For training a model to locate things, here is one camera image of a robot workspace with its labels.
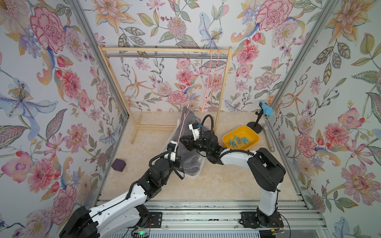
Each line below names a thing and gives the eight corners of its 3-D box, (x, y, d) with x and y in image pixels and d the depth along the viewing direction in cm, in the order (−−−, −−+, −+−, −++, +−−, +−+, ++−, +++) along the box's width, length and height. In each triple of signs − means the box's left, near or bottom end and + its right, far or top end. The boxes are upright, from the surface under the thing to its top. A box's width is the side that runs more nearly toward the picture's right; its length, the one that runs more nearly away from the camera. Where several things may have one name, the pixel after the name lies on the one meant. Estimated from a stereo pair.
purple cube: (113, 170, 93) (110, 166, 89) (118, 161, 96) (115, 158, 93) (122, 172, 92) (119, 169, 88) (127, 163, 95) (124, 160, 92)
